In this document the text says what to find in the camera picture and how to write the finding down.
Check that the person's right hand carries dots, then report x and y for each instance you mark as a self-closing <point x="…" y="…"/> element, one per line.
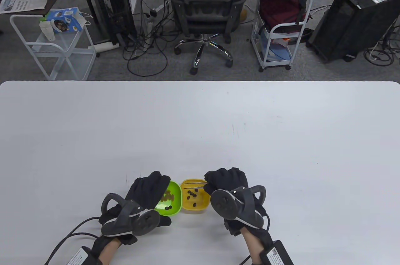
<point x="228" y="179"/>

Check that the person's left hand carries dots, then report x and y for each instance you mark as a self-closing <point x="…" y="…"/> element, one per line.
<point x="147" y="188"/>

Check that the green plastic dish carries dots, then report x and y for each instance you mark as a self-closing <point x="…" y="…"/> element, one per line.
<point x="176" y="202"/>

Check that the yellow small dish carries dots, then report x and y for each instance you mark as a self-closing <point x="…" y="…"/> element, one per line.
<point x="203" y="202"/>

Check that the metal tweezers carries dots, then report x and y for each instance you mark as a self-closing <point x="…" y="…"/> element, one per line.
<point x="193" y="185"/>

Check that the person's right forearm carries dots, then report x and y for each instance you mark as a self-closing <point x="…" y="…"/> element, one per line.
<point x="254" y="246"/>

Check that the person's left forearm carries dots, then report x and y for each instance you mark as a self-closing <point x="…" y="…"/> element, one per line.
<point x="108" y="251"/>

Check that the grey right hand controller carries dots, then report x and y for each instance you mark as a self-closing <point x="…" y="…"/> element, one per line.
<point x="240" y="208"/>

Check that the grey hand controller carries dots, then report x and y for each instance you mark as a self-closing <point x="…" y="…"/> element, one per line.
<point x="128" y="219"/>
<point x="240" y="208"/>

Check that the grey left hand controller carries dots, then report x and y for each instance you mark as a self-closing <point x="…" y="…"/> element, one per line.
<point x="128" y="219"/>

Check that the blue folded cloth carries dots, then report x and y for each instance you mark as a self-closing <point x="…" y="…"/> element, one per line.
<point x="278" y="53"/>

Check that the white cylindrical desk foot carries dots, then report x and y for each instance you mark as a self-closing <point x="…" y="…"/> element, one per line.
<point x="104" y="46"/>

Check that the black mesh office chair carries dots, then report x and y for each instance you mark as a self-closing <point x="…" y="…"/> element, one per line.
<point x="206" y="11"/>

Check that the maroon bag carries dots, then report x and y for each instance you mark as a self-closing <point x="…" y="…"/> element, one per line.
<point x="278" y="11"/>

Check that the white power strip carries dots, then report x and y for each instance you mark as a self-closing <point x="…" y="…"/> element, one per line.
<point x="161" y="7"/>

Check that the black open computer tower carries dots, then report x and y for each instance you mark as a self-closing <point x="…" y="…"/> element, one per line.
<point x="115" y="5"/>

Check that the blue carton box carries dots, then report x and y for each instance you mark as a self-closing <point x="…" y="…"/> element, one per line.
<point x="64" y="19"/>

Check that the black closed computer tower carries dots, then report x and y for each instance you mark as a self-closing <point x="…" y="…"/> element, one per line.
<point x="353" y="27"/>

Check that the folded newspaper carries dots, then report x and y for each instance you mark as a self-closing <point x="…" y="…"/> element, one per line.
<point x="25" y="2"/>

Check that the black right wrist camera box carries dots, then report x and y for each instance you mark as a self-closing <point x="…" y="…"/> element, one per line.
<point x="278" y="254"/>

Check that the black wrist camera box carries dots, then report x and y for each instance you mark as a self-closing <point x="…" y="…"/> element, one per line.
<point x="82" y="257"/>
<point x="278" y="254"/>

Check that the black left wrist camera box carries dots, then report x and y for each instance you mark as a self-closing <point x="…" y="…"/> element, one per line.
<point x="82" y="257"/>

